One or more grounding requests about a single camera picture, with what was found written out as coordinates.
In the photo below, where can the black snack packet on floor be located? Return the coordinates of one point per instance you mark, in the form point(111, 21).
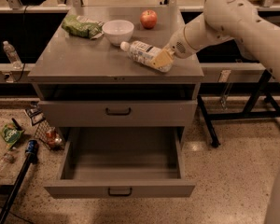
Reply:
point(35, 115)

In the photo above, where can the red apple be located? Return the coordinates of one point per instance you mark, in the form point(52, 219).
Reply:
point(148, 19)

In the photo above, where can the black pole blue clamp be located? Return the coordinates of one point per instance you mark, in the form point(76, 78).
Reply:
point(30, 157)

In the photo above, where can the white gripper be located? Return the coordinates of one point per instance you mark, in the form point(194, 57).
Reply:
point(176, 46)

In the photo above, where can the clear water bottle on ledge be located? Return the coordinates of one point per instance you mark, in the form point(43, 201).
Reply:
point(12, 55)

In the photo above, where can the green snack bag on floor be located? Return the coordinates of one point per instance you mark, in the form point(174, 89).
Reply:
point(11, 134)

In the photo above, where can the grey drawer cabinet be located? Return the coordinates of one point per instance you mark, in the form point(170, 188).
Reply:
point(78, 69)

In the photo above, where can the white bowl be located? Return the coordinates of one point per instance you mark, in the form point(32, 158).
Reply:
point(118, 31)

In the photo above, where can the clear plastic bottle blue label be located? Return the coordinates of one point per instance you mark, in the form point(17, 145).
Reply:
point(142, 53)

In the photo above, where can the plastic bottle on floor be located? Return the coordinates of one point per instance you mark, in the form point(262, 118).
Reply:
point(6, 161)

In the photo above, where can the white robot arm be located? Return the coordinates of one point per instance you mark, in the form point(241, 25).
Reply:
point(239, 183)

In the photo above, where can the green chip bag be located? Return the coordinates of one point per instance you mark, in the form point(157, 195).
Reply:
point(82, 26)

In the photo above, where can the black metal table frame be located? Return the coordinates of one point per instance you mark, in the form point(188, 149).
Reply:
point(247, 112)

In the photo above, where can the open grey lower drawer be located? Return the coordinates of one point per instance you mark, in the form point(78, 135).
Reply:
point(144, 162)

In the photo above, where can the closed grey upper drawer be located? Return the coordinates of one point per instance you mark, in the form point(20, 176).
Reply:
point(119, 113)

